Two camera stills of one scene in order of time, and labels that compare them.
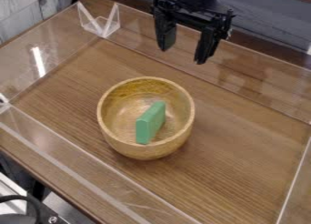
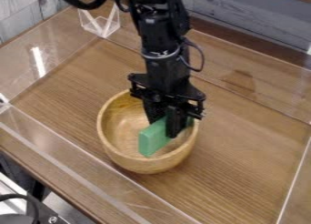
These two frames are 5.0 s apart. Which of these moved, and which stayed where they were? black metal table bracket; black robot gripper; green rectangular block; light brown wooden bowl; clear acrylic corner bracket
Moved: black robot gripper; green rectangular block; light brown wooden bowl
Stayed: black metal table bracket; clear acrylic corner bracket
